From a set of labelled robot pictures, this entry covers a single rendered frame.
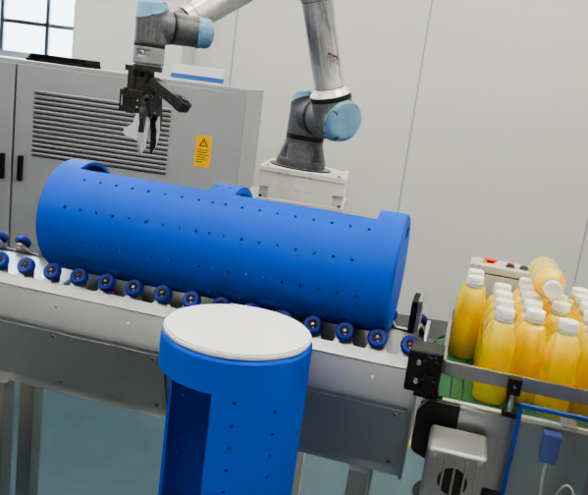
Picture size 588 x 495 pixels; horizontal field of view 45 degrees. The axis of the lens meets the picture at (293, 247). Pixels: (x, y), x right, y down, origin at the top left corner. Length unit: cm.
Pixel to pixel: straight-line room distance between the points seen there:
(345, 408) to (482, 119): 311
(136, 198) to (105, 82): 176
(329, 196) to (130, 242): 65
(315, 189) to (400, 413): 75
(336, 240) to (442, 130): 300
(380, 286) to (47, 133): 231
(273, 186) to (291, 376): 93
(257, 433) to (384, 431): 48
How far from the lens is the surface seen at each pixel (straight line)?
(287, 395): 130
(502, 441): 156
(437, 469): 145
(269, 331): 135
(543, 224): 469
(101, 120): 346
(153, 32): 180
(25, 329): 195
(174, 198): 171
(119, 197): 175
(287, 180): 210
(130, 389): 189
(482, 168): 457
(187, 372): 127
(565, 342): 154
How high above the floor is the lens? 148
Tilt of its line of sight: 13 degrees down
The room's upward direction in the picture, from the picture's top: 7 degrees clockwise
